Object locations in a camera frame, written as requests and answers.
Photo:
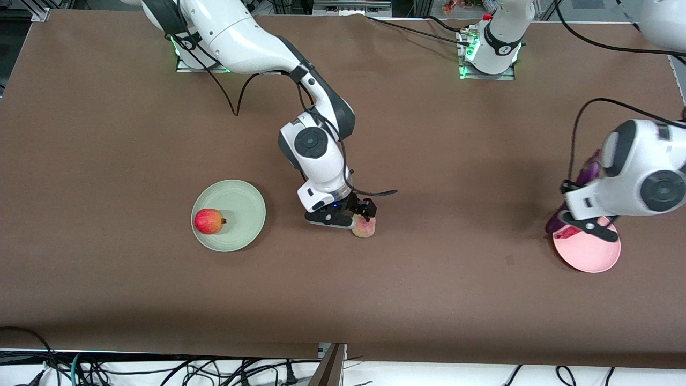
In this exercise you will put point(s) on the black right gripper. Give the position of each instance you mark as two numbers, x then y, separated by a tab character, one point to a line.
355	204

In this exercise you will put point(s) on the pale green round plate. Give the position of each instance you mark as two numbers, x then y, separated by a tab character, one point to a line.
241	214

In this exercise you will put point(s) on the brown table cover sheet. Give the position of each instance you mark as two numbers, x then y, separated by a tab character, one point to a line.
343	300

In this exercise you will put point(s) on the aluminium corner bracket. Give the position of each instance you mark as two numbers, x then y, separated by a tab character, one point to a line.
40	13

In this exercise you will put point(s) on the grey metal profile bracket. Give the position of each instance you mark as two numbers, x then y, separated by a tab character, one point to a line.
329	370

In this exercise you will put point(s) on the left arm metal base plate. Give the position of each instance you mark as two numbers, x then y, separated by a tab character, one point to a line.
485	77

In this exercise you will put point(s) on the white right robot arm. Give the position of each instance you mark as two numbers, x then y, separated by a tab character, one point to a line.
241	37

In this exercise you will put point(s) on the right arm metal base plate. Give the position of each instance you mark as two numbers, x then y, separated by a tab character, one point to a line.
187	67

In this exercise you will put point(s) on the red chili pepper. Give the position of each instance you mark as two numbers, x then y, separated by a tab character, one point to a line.
568	234

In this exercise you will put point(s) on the red pomegranate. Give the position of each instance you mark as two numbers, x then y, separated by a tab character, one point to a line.
209	222

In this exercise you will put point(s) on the purple eggplant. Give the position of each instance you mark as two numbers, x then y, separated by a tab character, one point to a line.
592	169

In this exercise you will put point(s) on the yellow pink peach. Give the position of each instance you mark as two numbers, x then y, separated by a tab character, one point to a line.
363	229

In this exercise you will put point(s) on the orange red background clutter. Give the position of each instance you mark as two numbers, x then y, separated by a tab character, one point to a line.
453	6

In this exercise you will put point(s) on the pink round plate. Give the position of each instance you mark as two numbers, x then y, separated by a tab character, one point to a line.
589	257

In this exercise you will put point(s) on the grey aluminium frame rail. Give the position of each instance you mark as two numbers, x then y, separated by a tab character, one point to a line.
351	8

